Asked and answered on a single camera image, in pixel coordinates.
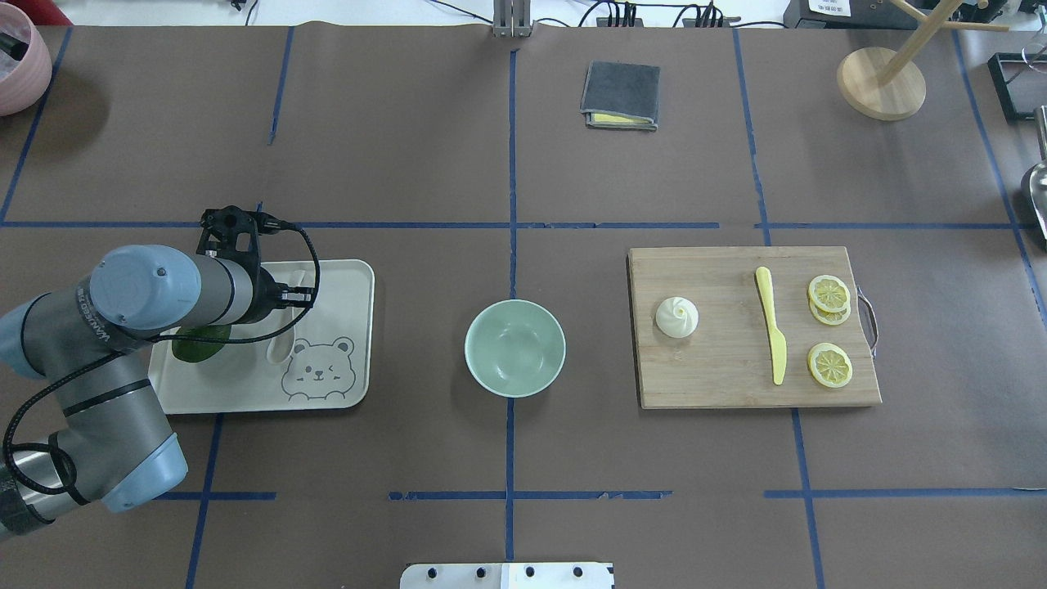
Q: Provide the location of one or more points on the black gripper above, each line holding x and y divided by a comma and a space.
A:
267, 298

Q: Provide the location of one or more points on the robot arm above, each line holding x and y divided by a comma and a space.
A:
97, 431

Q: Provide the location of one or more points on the pink ice bowl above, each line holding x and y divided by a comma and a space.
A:
26, 64

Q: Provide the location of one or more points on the light green bowl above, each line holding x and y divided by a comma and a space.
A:
515, 348

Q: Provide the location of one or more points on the green lime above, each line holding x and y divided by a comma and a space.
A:
203, 342

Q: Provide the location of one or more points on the cream bear tray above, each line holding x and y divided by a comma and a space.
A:
292, 360

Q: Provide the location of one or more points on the grey folded cloth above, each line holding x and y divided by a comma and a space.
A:
621, 96

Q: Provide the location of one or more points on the wooden cutting board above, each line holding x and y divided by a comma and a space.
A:
727, 361

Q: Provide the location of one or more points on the yellow plastic knife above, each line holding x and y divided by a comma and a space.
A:
778, 344

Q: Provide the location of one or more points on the upper lemon slice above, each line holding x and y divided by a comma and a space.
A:
829, 294

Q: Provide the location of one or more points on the lower lemon slice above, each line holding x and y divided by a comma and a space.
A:
829, 365

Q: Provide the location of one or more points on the wooden mug tree stand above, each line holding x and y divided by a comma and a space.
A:
885, 84

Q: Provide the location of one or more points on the black tray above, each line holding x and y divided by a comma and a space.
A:
1020, 85

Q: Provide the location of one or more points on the metal scoop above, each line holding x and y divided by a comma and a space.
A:
1034, 180

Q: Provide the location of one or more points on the aluminium frame post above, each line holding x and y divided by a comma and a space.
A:
512, 19

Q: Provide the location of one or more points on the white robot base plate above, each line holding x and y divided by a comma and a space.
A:
585, 574

